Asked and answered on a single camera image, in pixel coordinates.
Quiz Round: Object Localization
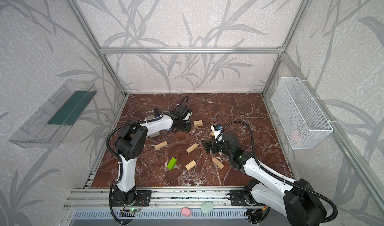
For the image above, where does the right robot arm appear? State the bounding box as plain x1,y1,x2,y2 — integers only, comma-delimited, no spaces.
202,132,337,226

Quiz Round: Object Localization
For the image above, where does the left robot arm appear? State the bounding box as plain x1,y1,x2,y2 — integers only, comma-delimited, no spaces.
106,105,192,205

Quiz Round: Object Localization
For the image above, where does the grey sponge block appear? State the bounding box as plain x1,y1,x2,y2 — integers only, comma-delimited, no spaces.
149,132,160,138

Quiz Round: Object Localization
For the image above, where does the green block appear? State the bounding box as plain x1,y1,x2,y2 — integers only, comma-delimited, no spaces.
167,158,177,171

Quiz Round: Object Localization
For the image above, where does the green putty blob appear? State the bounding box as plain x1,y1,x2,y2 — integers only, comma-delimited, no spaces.
201,202,214,214

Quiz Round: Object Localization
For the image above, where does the pink object in basket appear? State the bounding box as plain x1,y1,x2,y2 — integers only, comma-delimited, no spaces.
290,131,304,147

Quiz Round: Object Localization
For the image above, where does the pink putty blob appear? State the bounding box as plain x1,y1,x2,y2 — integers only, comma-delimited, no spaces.
182,207,192,217

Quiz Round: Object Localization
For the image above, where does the green sheet in bin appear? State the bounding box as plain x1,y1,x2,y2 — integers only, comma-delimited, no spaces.
48,90,97,126

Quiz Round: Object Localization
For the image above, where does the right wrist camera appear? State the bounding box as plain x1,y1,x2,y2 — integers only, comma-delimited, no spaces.
211,124,223,143

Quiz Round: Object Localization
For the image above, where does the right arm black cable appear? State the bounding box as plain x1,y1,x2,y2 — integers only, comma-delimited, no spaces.
220,120,339,223

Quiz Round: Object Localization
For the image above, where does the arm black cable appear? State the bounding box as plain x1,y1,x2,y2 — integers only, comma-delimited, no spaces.
220,120,339,223
105,95,190,225

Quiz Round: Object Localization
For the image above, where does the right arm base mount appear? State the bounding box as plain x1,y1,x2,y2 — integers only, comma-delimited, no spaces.
230,190,257,206

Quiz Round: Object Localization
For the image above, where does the white wire basket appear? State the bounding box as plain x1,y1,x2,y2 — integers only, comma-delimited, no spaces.
271,77,333,150

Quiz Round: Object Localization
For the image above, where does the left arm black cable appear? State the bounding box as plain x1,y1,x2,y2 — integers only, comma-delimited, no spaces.
105,95,190,225

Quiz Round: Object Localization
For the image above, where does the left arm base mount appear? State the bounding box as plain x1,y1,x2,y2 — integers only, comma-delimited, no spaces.
110,190,152,207

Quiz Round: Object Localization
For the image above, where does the aluminium cage frame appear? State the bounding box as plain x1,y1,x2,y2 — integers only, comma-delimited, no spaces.
64,0,384,209

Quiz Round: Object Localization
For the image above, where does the aluminium front rail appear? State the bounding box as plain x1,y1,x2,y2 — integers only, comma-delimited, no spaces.
62,186,316,210

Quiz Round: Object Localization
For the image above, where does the clear plastic wall bin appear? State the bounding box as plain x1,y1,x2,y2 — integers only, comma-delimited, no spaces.
9,79,97,149

